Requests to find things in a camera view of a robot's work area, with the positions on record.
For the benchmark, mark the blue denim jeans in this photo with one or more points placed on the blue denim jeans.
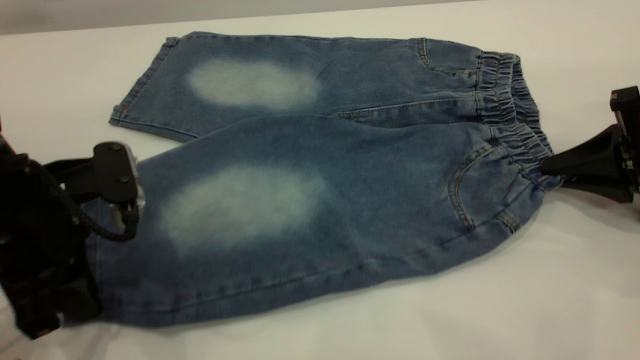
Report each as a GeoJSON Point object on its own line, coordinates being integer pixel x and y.
{"type": "Point", "coordinates": [325, 200]}

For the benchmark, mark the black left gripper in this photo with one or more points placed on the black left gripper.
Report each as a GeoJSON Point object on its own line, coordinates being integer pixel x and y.
{"type": "Point", "coordinates": [35, 260]}

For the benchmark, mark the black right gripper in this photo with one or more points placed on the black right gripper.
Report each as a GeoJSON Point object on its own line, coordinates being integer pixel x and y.
{"type": "Point", "coordinates": [631, 130]}

